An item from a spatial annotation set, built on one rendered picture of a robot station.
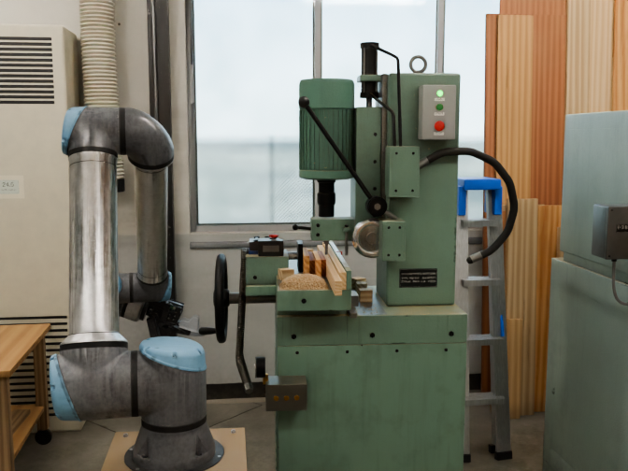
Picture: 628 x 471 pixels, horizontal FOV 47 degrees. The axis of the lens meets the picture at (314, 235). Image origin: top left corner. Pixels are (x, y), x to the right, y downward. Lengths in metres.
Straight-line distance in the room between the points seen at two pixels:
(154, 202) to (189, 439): 0.63
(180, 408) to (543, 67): 2.66
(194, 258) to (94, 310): 1.93
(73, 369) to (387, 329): 0.95
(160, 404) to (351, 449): 0.81
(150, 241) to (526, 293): 2.06
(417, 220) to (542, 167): 1.57
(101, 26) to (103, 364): 2.07
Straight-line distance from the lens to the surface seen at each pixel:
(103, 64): 3.43
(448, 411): 2.32
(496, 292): 3.11
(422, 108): 2.20
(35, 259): 3.40
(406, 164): 2.16
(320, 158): 2.24
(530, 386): 3.70
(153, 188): 1.92
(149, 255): 2.09
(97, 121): 1.82
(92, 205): 1.75
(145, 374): 1.67
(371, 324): 2.19
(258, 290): 2.25
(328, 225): 2.30
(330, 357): 2.20
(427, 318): 2.21
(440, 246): 2.29
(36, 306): 3.44
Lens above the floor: 1.32
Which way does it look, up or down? 8 degrees down
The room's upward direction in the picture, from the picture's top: straight up
